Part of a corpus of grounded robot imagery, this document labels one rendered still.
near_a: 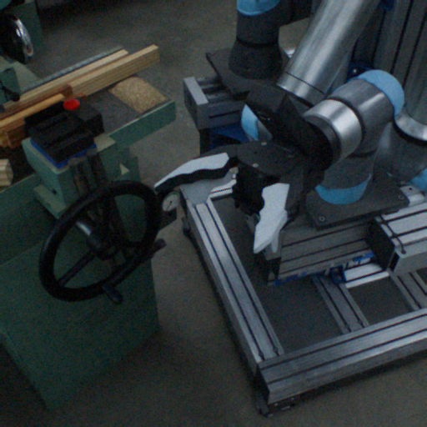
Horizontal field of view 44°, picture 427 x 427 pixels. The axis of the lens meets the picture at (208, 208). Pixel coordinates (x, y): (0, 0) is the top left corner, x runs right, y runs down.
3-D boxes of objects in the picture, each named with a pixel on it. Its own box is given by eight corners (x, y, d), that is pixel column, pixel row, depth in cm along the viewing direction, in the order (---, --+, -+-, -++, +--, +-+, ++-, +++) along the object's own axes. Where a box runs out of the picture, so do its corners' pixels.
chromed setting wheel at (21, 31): (31, 76, 122) (17, 25, 113) (5, 55, 128) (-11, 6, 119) (42, 71, 123) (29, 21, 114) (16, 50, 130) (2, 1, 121)
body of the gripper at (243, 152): (276, 238, 61) (338, 185, 67) (275, 179, 56) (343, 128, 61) (228, 209, 66) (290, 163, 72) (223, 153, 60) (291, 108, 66)
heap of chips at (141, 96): (139, 113, 122) (138, 103, 120) (108, 90, 128) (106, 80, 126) (168, 98, 126) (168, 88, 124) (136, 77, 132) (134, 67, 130)
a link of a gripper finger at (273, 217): (284, 284, 54) (289, 222, 61) (284, 243, 50) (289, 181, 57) (253, 283, 54) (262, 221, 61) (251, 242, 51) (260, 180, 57)
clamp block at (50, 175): (63, 208, 106) (54, 176, 99) (29, 174, 112) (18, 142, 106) (123, 173, 113) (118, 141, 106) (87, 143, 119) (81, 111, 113)
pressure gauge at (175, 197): (163, 221, 138) (161, 199, 132) (153, 213, 140) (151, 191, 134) (181, 209, 141) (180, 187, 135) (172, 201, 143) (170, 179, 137)
